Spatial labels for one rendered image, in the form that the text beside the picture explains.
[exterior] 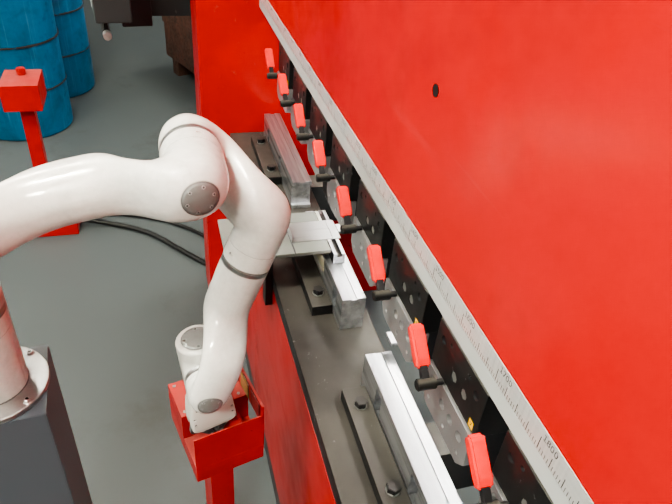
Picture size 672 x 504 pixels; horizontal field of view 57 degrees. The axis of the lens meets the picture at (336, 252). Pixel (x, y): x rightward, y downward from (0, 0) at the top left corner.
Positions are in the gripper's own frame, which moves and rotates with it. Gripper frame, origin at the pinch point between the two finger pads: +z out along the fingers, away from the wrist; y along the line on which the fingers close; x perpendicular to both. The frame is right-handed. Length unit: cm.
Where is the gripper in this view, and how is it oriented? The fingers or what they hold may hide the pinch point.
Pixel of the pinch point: (215, 434)
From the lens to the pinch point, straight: 148.1
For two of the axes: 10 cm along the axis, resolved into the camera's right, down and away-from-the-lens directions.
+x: 4.8, 5.5, -6.8
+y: -8.8, 3.0, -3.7
